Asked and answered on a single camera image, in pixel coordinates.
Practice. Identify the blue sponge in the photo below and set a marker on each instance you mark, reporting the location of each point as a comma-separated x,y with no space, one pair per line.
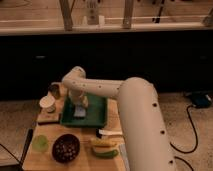
79,112

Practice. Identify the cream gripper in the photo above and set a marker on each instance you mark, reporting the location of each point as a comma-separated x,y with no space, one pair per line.
80,101

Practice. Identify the green pepper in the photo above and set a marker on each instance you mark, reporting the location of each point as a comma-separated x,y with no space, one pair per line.
106,155

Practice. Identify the black device on floor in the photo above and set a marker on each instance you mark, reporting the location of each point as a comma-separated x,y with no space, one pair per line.
199,99

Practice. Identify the green plastic tray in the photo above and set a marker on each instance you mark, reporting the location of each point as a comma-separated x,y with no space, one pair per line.
96,113

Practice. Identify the white handled black brush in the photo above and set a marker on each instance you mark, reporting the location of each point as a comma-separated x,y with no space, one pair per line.
100,133

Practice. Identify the dark brown bowl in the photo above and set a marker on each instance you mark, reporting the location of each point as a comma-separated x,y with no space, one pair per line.
66,148

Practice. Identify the wooden block with black edge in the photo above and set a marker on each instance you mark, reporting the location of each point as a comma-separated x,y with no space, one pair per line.
48,118

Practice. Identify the light green cup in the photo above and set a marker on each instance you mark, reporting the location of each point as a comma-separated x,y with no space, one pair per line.
40,143

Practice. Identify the metal cup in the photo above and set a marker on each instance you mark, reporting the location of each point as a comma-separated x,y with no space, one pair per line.
54,90

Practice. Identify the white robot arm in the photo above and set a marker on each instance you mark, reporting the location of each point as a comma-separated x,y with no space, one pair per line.
143,127

